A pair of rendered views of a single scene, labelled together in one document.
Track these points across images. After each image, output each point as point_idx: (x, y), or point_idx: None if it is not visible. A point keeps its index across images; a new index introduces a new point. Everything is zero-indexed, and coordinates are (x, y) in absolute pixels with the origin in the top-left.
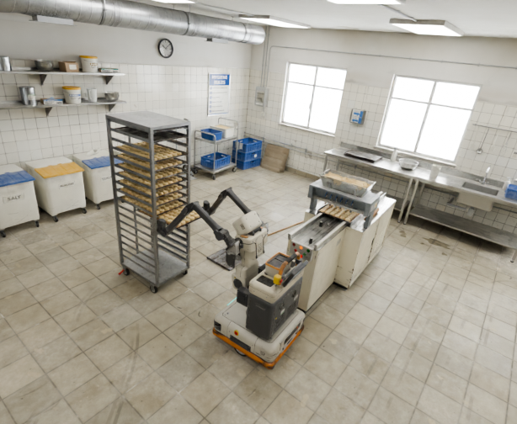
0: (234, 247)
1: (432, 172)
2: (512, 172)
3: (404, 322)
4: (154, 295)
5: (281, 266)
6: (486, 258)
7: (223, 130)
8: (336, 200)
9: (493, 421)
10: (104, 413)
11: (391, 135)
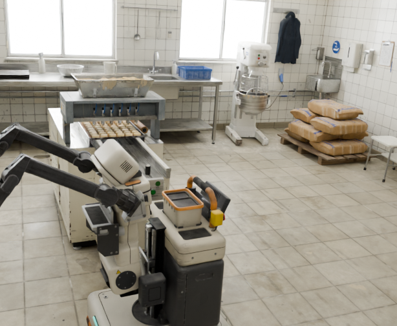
0: (142, 204)
1: (108, 72)
2: (172, 54)
3: (233, 231)
4: None
5: (212, 196)
6: (197, 149)
7: None
8: (112, 113)
9: (364, 255)
10: None
11: (22, 39)
